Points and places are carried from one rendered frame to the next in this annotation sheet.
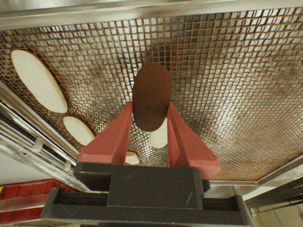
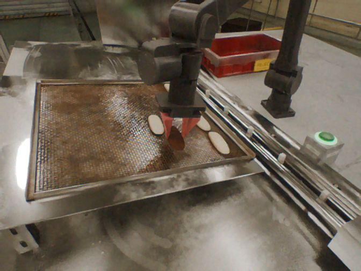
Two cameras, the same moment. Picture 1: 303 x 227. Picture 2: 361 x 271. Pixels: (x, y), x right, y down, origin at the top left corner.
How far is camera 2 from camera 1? 0.43 m
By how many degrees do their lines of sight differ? 20
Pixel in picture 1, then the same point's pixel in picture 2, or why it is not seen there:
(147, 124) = (173, 129)
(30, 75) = (222, 145)
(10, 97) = (233, 136)
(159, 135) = (157, 123)
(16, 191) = (244, 68)
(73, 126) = (204, 125)
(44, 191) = (223, 68)
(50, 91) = (215, 140)
